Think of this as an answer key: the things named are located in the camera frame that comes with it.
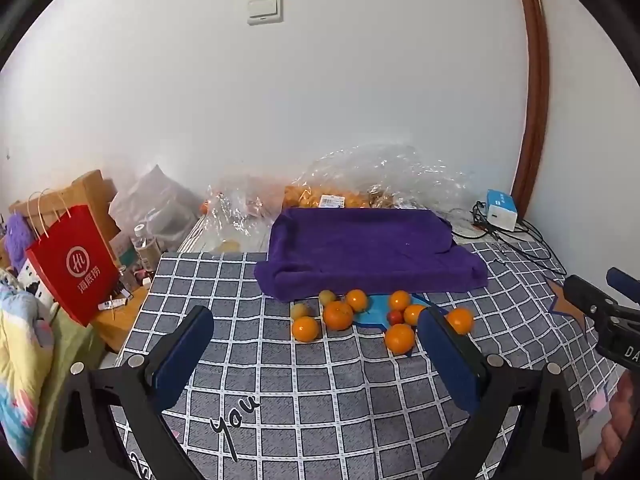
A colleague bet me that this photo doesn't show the tangled black cables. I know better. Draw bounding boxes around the tangled black cables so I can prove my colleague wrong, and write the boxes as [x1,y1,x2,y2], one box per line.
[450,200,568,277]

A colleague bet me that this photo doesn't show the wooden side table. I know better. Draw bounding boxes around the wooden side table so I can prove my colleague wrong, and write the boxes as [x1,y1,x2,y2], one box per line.
[94,284,151,353]

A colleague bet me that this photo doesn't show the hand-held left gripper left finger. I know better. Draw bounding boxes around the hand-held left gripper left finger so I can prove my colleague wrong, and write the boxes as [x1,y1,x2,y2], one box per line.
[50,305,215,480]

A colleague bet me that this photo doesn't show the clear plastic bottle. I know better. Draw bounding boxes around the clear plastic bottle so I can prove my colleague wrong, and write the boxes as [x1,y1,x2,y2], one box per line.
[131,224,162,271]

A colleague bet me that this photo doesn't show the colourful patterned blanket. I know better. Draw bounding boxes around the colourful patterned blanket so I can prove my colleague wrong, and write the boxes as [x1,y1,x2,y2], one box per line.
[0,270,56,461]

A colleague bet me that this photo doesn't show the red paper bag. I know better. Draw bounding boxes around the red paper bag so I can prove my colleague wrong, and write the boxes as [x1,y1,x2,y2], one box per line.
[25,189,121,327]

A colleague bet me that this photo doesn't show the small clear plastic bag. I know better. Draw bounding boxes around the small clear plastic bag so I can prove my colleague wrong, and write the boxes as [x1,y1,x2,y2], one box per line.
[202,175,282,253]

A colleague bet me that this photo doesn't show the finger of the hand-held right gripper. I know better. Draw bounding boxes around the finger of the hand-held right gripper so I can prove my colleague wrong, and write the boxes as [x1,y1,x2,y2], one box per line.
[606,267,640,306]
[564,275,622,320]

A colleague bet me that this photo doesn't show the brown wooden door frame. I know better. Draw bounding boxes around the brown wooden door frame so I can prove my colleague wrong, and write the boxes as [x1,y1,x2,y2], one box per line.
[511,0,551,221]

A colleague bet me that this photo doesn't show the pack of small oranges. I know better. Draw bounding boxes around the pack of small oranges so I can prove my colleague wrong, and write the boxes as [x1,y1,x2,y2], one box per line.
[284,185,372,209]

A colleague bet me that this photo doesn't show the purple fluffy item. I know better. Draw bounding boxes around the purple fluffy item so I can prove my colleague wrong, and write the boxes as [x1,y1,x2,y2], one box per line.
[5,212,33,271]

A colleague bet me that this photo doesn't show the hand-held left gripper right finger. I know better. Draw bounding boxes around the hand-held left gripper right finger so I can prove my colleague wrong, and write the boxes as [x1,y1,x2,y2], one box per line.
[417,305,583,480]

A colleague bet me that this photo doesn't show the large clear plastic bag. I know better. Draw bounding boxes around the large clear plastic bag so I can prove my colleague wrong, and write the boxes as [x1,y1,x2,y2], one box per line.
[282,142,477,212]

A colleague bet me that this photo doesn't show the blue and white box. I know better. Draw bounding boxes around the blue and white box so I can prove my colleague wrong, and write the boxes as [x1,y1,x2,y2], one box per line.
[486,189,519,232]

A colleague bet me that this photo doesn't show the person's right hand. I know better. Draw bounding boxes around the person's right hand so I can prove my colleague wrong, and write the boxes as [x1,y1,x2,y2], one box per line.
[594,370,640,476]

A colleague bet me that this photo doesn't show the white light switch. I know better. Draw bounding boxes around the white light switch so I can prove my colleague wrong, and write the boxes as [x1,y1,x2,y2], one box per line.
[247,0,283,25]

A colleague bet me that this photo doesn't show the grey checked bed sheet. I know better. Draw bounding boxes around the grey checked bed sheet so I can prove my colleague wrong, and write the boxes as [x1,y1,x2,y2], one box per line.
[115,237,626,480]

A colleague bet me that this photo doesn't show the grey plastic bag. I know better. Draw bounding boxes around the grey plastic bag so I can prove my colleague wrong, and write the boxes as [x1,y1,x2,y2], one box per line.
[109,164,198,253]

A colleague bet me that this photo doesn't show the cardboard box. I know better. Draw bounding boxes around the cardboard box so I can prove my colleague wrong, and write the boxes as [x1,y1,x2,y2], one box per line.
[10,170,122,243]

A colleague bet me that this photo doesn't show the purple towel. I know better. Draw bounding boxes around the purple towel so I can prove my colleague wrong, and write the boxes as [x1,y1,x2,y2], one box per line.
[254,207,489,303]

